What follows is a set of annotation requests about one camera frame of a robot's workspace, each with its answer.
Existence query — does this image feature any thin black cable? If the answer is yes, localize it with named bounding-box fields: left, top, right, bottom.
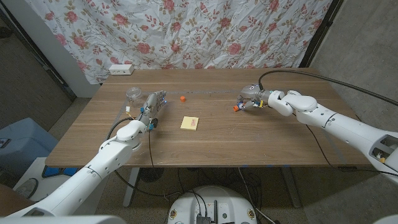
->
left=292, top=113, right=398, bottom=178

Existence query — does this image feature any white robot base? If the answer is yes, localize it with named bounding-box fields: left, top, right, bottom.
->
left=167, top=185, right=259, bottom=224

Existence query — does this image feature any black backdrop pole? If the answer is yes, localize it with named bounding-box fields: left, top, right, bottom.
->
left=298, top=0, right=345, bottom=68

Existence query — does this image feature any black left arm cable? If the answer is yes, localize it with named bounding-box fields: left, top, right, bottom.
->
left=106, top=116, right=182, bottom=198

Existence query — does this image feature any white table leg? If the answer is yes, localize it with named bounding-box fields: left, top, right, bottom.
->
left=123, top=167, right=141, bottom=208

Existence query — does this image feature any blue grey bin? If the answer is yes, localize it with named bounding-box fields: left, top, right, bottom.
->
left=0, top=117, right=60, bottom=179

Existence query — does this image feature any clear glass jar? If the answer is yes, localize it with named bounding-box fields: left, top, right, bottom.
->
left=125, top=86, right=146, bottom=109

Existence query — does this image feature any white power strip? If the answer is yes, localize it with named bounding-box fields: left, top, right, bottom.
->
left=108, top=63, right=135, bottom=76

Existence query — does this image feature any grey sneaker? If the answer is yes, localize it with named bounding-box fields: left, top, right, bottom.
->
left=15, top=177, right=39, bottom=199

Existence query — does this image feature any black round floor fan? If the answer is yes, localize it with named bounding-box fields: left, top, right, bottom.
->
left=138, top=167, right=165, bottom=184

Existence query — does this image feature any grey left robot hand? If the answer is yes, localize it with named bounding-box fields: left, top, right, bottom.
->
left=137, top=90, right=168, bottom=129

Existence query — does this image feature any yellow sticky note pad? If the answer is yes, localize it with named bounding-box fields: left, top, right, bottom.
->
left=180, top=116, right=200, bottom=131

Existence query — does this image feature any floral printed backdrop cloth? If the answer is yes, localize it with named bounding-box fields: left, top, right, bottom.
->
left=24, top=0, right=333, bottom=85

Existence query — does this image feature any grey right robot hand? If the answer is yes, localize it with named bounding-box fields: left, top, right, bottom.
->
left=236, top=83, right=272, bottom=111

